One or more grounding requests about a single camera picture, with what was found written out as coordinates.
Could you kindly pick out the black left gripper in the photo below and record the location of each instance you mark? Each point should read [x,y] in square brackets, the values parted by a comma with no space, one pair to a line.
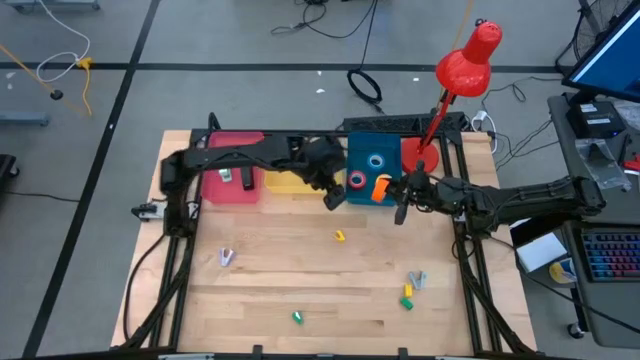
[330,180]

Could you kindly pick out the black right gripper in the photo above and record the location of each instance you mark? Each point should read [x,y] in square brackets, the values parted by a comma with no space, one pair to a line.
[412,190]

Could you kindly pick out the orange tape roll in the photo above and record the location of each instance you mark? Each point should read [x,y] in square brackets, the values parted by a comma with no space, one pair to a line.
[380,191]

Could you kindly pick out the red tape roll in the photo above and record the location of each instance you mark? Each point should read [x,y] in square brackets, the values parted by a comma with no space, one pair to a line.
[350,180]

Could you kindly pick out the yellow stapler remover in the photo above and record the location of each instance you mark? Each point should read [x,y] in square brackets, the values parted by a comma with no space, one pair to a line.
[339,236]

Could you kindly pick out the blue tape roll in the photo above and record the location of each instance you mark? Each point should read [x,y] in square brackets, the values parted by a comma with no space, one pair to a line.
[368,161]

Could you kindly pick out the pale grey stapler remover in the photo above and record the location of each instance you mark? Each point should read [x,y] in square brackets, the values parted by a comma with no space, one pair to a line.
[226,258]

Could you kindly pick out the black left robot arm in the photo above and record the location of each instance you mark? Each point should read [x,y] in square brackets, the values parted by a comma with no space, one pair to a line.
[235,155]

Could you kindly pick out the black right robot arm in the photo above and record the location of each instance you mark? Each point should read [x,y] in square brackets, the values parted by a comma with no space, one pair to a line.
[530,197]

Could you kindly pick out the grey-blue stapler remover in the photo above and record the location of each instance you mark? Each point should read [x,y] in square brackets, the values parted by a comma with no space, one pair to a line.
[417,281]

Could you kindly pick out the blue plastic bin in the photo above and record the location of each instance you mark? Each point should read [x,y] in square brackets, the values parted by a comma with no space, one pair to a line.
[385,150]

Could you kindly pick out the yellow plastic bin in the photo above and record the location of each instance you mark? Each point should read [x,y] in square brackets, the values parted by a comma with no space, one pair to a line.
[287,182]

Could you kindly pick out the black perforated metal panel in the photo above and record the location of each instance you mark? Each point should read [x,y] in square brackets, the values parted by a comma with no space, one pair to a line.
[380,123]

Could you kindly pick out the pink plastic bin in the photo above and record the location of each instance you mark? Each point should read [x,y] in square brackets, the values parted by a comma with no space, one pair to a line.
[230,195]

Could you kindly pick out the white power plug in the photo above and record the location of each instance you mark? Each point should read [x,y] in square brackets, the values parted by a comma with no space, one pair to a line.
[480,117]

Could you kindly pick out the red desk lamp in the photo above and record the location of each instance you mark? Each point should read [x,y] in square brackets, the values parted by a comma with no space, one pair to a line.
[465,70]

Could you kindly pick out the white cardboard box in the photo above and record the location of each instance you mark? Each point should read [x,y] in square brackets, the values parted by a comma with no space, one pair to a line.
[540,252]

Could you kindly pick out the clear plastic bag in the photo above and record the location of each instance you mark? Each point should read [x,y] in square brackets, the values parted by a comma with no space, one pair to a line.
[600,165]

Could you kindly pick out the black mini computer box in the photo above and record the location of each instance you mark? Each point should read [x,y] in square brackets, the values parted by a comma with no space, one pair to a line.
[595,122]

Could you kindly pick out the grey computer desk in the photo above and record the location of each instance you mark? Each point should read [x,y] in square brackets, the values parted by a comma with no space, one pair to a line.
[620,212]

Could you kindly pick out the backlit rainbow keyboard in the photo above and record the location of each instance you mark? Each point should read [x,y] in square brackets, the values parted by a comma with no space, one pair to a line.
[612,255]

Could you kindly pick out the black computer monitor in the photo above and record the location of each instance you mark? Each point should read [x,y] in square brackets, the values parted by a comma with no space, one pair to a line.
[610,65]

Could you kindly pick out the grey clamp bracket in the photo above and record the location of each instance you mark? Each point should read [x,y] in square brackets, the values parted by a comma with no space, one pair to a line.
[147,212]

